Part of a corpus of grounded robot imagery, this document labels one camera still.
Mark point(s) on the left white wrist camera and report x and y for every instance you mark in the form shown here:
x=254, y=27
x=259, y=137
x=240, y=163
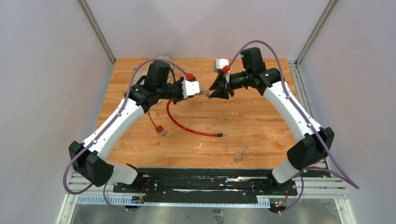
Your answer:
x=190, y=86

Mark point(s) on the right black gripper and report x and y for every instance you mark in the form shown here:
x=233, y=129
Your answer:
x=223, y=89

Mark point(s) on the beige cloth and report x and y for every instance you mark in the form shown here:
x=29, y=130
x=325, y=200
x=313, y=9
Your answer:
x=143, y=72

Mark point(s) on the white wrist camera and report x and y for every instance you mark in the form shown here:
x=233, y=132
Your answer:
x=221, y=65
x=190, y=86

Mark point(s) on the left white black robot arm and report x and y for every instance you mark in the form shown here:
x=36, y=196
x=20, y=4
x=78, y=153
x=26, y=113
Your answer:
x=149, y=83

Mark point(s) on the brass padlock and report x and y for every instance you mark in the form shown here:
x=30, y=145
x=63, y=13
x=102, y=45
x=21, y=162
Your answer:
x=244, y=154

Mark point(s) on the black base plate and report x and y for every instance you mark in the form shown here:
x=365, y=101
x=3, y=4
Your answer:
x=201, y=187

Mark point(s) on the red cable lock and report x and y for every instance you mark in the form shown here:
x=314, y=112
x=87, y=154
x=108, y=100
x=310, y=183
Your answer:
x=185, y=127

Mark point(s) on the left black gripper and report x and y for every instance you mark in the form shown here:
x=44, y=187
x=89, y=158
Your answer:
x=180, y=83

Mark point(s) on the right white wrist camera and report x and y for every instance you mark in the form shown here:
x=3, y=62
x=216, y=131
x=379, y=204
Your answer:
x=221, y=65

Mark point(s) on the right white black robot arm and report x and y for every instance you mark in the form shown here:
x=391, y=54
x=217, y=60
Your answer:
x=312, y=140

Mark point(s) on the silver key with ring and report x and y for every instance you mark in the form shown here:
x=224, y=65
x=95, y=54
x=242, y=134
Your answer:
x=205, y=93

